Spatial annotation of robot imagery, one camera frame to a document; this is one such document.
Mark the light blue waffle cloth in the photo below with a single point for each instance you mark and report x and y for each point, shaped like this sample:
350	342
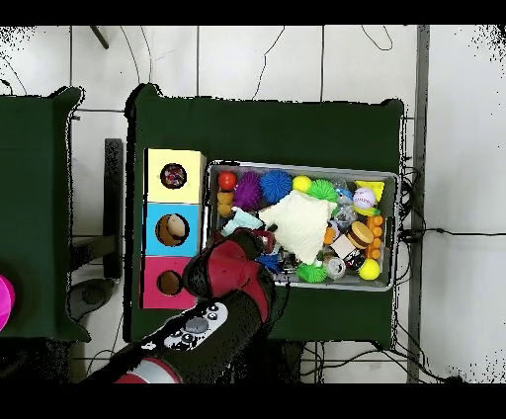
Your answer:
243	221

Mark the cream waffle cloth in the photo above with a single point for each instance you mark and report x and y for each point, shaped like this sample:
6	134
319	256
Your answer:
300	225

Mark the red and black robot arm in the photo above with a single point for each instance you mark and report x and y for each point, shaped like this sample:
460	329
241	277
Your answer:
229	272

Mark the silver mesh bin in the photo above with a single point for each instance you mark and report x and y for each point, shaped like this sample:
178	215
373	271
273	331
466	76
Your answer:
348	285

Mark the wooden box with three holes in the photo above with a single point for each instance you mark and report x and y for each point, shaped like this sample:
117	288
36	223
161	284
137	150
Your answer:
185	189

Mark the purple spiky monster ball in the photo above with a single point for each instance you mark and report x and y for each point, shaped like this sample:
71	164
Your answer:
247	191

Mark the blue spiky rubber ball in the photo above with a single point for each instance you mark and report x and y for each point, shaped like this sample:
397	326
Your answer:
276	185

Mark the brown plush croissant toy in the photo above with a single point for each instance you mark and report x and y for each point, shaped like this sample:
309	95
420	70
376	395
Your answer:
225	203

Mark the yellow ball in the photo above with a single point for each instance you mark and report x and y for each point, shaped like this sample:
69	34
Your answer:
301	183
369	268

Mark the orange ball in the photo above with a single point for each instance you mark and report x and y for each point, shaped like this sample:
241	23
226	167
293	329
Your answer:
227	180

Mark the plain wooden cube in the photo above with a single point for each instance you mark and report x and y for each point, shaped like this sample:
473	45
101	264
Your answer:
342	246

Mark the green spiky rubber ball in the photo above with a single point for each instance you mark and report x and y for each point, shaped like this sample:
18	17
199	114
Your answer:
323	189

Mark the round wooden burger toy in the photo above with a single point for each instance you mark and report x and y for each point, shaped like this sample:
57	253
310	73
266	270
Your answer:
360	235

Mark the white baseball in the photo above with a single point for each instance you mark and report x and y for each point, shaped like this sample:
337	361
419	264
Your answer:
363	197

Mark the dark green table cloth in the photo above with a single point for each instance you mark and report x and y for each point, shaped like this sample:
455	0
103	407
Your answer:
269	130

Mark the green cloth side table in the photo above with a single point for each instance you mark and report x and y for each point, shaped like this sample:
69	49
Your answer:
39	158

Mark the black rod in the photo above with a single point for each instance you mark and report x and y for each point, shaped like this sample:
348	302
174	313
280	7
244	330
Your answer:
99	37

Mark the pink round object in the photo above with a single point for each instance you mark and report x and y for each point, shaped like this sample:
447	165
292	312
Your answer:
6	302

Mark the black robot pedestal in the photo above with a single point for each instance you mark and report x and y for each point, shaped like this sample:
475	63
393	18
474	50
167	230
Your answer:
284	361

